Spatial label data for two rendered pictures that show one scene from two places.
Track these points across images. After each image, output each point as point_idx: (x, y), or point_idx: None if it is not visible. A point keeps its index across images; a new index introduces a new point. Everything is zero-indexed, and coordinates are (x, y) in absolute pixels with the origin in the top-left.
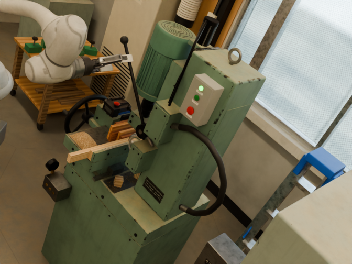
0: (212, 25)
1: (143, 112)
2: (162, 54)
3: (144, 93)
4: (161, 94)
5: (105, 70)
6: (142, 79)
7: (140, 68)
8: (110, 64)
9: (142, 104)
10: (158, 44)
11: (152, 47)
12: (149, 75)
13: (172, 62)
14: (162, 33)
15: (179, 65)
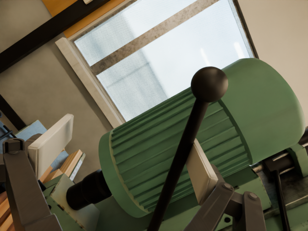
0: None
1: (84, 205)
2: (252, 159)
3: (141, 209)
4: (182, 219)
5: (51, 162)
6: (153, 181)
7: (151, 146)
8: (71, 120)
9: (93, 195)
10: (268, 139)
11: (241, 134)
12: (184, 184)
13: (256, 181)
14: (298, 122)
15: (266, 193)
